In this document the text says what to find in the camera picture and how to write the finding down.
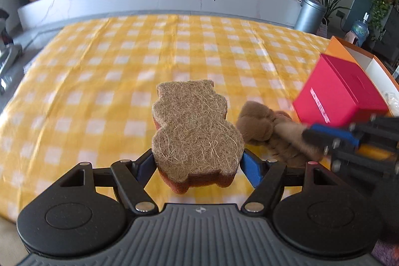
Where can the grey metal trash can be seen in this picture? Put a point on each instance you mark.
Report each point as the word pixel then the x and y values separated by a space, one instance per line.
pixel 308 16

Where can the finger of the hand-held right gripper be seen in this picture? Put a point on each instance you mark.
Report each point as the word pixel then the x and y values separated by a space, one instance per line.
pixel 314 138
pixel 333 133

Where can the grey floor appliance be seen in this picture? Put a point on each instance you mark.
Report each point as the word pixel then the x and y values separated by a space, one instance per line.
pixel 7 57

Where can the potted long-leaf plant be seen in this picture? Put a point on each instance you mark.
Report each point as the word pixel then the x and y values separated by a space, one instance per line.
pixel 330 4

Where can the blue water bottle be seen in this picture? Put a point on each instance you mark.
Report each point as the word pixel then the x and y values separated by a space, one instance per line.
pixel 360 30

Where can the bear-shaped loofah sponge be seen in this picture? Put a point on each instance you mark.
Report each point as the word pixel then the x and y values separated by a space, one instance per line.
pixel 193 129

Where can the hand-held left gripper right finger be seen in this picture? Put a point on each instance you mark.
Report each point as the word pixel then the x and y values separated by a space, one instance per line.
pixel 251 169

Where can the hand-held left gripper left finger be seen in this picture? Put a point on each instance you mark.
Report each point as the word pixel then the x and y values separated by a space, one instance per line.
pixel 146 164

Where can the pink cardboard box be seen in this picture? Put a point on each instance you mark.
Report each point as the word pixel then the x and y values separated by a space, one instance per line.
pixel 339 88

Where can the brown plush toy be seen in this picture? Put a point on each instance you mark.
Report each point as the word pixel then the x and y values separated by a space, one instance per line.
pixel 258 125

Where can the orange cardboard box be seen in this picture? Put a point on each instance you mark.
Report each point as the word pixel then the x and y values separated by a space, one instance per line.
pixel 343 48

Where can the yellow checkered tablecloth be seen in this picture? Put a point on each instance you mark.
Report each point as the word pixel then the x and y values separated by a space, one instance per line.
pixel 93 82

